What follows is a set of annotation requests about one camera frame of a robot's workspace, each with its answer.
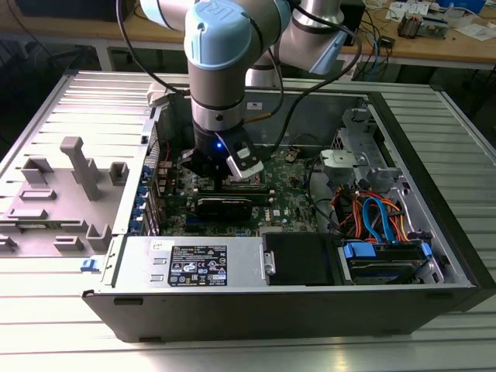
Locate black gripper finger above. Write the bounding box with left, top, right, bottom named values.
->
left=180, top=147, right=230, bottom=193

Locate CPU socket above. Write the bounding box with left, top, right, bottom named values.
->
left=228, top=174, right=268, bottom=189

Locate black graphics card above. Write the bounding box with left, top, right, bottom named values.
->
left=193, top=195, right=253, bottom=222

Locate white plastic case latch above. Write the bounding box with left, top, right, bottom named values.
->
left=146, top=82, right=174, bottom=108

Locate green motherboard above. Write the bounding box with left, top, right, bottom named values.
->
left=154, top=145, right=322, bottom=237

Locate silver power supply unit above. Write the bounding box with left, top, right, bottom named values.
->
left=112, top=234, right=269, bottom=290

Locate grey parts rack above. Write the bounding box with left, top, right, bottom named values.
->
left=0, top=136, right=131, bottom=259

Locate open black PC case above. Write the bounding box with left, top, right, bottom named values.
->
left=81, top=79, right=496, bottom=344

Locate black monitor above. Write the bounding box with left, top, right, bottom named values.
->
left=15, top=0, right=136, bottom=23

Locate black tower box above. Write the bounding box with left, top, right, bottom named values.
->
left=346, top=0, right=367, bottom=47

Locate hard disk in blue carrier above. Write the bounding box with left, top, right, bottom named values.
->
left=339, top=239, right=434, bottom=284

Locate white printed card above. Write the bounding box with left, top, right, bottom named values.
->
left=385, top=1, right=408, bottom=21

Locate copper coil cooler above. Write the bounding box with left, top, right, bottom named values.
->
left=398, top=10, right=424, bottom=40

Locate wooden desk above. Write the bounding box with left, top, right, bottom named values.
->
left=0, top=0, right=496, bottom=73

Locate grey desk device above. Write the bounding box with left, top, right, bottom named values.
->
left=420, top=15, right=450, bottom=40

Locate white paper sheet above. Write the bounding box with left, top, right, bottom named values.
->
left=453, top=21, right=496, bottom=43

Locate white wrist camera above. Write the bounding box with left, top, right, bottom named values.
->
left=226, top=145, right=265, bottom=180

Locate silver metal bracket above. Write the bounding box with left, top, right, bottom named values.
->
left=318, top=149, right=370, bottom=185

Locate blue wire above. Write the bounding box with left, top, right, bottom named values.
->
left=361, top=195, right=393, bottom=244

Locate orange wire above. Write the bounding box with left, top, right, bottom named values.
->
left=388, top=198, right=411, bottom=242

